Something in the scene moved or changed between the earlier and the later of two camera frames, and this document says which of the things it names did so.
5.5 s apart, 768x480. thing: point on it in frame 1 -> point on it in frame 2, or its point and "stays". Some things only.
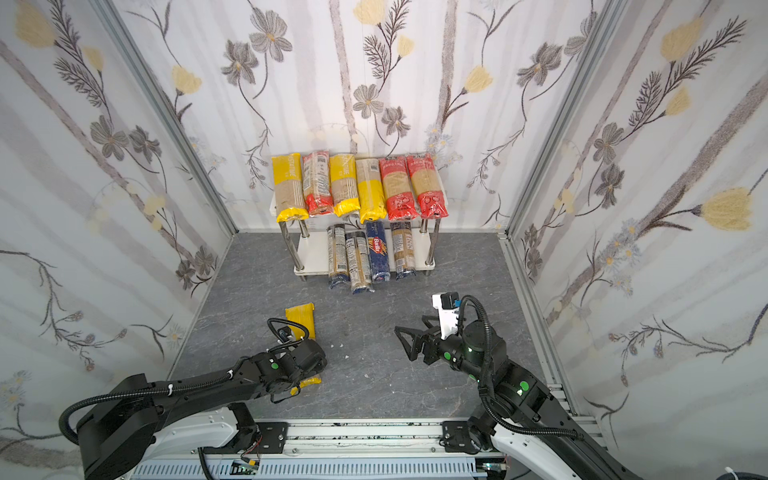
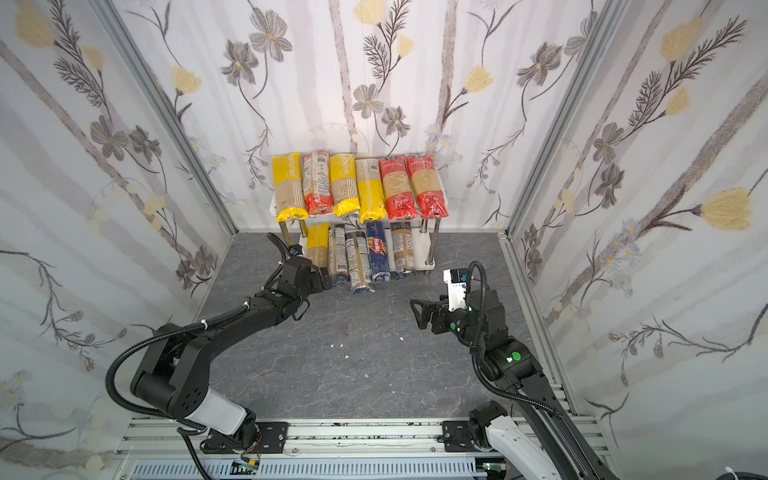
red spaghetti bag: x=399 y=198 stays
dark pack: x=358 y=261 stays
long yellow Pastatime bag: x=289 y=188 stays
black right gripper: x=428 y=344 -> x=437 y=314
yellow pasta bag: x=304 y=313 -> x=317 y=248
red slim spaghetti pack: x=317 y=182 stays
